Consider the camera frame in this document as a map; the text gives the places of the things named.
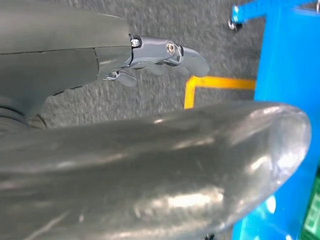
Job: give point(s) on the yellow floor tape outline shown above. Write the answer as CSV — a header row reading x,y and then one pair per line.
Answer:
x,y
215,82

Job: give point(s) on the blue metal shelf rack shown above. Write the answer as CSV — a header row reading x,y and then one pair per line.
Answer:
x,y
287,66

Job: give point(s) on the green plastic crate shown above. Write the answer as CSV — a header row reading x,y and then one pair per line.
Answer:
x,y
312,215

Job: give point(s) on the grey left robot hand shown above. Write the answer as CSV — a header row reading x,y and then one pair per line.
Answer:
x,y
50,39

